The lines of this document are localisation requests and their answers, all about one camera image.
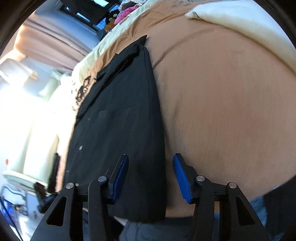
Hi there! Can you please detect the black shirt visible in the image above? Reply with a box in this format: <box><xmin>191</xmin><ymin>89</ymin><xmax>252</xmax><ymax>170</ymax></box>
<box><xmin>63</xmin><ymin>36</ymin><xmax>167</xmax><ymax>223</ymax></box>

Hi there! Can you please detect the pink clothing pile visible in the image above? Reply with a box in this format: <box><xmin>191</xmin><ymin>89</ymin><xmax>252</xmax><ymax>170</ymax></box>
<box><xmin>114</xmin><ymin>5</ymin><xmax>138</xmax><ymax>25</ymax></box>

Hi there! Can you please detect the orange-brown duvet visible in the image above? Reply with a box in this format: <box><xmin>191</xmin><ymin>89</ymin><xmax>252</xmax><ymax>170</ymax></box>
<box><xmin>89</xmin><ymin>1</ymin><xmax>295</xmax><ymax>217</ymax></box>

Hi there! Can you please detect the pink curtain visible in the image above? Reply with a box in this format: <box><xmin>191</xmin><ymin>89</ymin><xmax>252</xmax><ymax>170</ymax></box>
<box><xmin>14</xmin><ymin>15</ymin><xmax>91</xmax><ymax>71</ymax></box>

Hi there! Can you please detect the brown plush toy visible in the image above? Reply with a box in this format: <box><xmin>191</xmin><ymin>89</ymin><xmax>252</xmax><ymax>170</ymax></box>
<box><xmin>104</xmin><ymin>9</ymin><xmax>120</xmax><ymax>33</ymax></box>

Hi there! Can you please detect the cream blanket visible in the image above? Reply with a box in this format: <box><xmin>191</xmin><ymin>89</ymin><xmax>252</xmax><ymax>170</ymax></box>
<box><xmin>185</xmin><ymin>1</ymin><xmax>295</xmax><ymax>72</ymax></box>

